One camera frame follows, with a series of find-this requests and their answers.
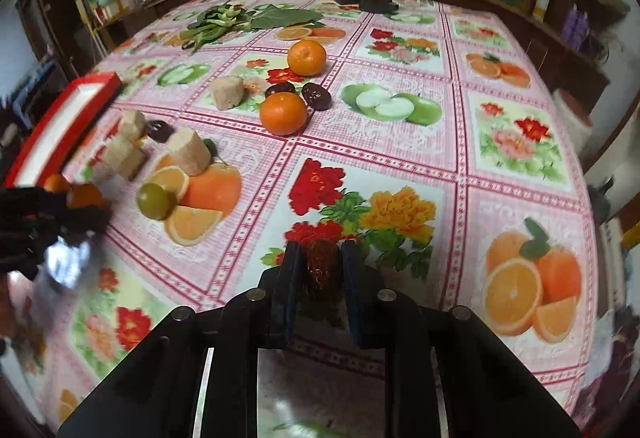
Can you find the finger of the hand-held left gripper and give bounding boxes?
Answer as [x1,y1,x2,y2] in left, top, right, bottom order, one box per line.
[30,209,112,249]
[0,187,69,219]

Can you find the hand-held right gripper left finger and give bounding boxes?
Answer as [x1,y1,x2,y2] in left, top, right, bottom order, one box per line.
[57,242,303,438]

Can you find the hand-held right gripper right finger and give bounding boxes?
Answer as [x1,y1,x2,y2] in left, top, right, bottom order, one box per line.
[342,242,581,438]

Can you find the orange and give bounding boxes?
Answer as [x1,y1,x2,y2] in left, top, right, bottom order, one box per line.
[286,39,327,77]
[66,183,107,211]
[44,174,72,195]
[259,92,308,137]

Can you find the dark red date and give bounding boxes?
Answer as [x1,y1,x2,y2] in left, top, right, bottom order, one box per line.
[146,119,176,143]
[301,240,346,301]
[265,81,297,99]
[301,82,332,112]

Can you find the green lime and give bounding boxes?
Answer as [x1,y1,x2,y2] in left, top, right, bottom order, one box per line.
[136,183,177,221]

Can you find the red tray with white inside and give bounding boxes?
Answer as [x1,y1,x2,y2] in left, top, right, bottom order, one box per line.
[2,72,123,189]

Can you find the fruit and flower print tablecloth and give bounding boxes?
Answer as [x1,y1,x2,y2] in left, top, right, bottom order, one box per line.
[10,0,601,438]

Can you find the white and green plastic bag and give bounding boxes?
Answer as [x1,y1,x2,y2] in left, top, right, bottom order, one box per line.
[87,0,131,23]

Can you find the green leafy vegetable bunch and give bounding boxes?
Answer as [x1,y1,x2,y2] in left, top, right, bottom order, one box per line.
[179,4,253,53]

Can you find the large green leaf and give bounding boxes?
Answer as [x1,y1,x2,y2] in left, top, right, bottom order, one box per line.
[249,4,326,31]

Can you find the purple bottles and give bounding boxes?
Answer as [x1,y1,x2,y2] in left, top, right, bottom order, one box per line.
[562,5,591,43]

